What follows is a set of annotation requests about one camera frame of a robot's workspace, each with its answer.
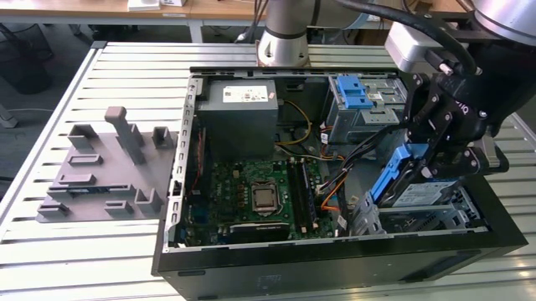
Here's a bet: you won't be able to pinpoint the red orange tagged wires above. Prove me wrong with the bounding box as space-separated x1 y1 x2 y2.
318 124 349 161

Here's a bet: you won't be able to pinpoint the black waste bin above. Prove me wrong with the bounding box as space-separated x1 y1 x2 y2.
0 23 54 95

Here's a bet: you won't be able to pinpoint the silver CPU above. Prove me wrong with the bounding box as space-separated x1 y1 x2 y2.
253 187 280 209

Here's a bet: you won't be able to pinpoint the green motherboard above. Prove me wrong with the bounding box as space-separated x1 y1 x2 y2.
183 158 338 248

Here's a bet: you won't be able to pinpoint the grey metal disk bay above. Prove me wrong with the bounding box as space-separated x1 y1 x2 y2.
350 187 489 236

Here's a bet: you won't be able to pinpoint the black graphics card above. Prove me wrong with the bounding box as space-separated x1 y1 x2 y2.
227 221 290 244

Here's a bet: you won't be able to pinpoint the grey parts rack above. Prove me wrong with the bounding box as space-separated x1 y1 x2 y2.
36 105 179 224

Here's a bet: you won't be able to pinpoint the yellow wire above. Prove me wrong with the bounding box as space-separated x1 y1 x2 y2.
276 99 313 147

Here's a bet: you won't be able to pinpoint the thick black cable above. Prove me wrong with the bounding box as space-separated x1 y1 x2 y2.
334 0 483 76

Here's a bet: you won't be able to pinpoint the blue plastic drive latch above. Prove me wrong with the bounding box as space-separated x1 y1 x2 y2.
336 76 374 110

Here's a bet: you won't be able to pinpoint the white cardboard box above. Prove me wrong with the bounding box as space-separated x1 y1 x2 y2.
127 0 163 12

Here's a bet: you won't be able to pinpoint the grey power supply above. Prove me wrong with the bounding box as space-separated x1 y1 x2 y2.
195 78 281 162

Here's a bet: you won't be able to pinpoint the black PC case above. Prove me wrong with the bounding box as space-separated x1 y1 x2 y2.
150 66 530 301

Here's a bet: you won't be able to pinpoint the wooden desk white frame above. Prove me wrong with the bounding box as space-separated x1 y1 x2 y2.
0 0 445 48

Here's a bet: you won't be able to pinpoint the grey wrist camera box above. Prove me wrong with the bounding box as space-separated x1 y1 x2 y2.
384 29 448 73

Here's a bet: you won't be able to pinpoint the red fan wire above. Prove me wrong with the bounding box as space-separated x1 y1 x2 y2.
190 129 206 194

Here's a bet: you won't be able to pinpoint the grey metal drive cage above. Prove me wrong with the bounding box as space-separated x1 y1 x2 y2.
326 75 415 145

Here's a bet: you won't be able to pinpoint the grey white wire bundle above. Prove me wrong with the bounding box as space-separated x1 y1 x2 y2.
274 142 336 161

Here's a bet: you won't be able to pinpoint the hard disk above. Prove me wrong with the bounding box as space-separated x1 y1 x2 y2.
370 145 461 208

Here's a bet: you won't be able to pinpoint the black CPU socket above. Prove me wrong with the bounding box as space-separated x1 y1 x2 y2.
250 179 284 218

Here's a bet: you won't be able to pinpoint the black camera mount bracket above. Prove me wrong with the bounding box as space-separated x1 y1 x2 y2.
423 12 504 41

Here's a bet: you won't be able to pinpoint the grey metal desk foot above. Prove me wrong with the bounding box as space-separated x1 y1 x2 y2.
0 103 20 129

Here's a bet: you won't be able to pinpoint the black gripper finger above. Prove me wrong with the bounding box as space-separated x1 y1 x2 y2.
425 147 492 179
404 73 457 176

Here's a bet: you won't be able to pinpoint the orange flat wire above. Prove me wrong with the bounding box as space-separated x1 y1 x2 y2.
321 187 341 216

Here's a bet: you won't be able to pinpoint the black wire bundle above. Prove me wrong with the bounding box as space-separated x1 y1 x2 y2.
322 125 409 201

